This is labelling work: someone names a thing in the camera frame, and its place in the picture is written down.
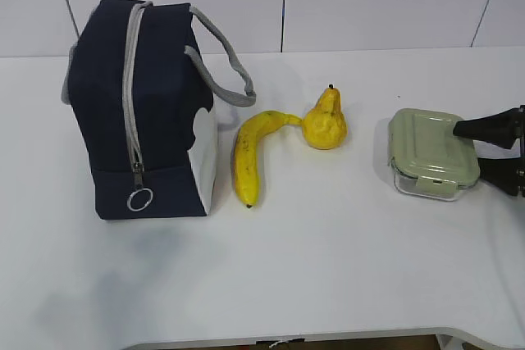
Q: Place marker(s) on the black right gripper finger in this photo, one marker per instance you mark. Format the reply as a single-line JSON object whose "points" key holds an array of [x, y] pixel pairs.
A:
{"points": [[506, 174], [501, 130]]}

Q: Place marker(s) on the glass container green lid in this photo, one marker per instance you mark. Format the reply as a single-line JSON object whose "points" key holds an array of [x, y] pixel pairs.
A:
{"points": [[427, 159]]}

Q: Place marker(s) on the yellow pear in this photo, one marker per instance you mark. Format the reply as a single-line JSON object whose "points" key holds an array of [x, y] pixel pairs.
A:
{"points": [[324, 126]]}

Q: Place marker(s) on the yellow banana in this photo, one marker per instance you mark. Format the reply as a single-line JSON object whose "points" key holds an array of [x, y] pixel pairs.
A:
{"points": [[245, 151]]}

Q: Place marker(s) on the navy blue lunch bag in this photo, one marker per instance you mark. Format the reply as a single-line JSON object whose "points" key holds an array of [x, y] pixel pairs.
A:
{"points": [[144, 101]]}

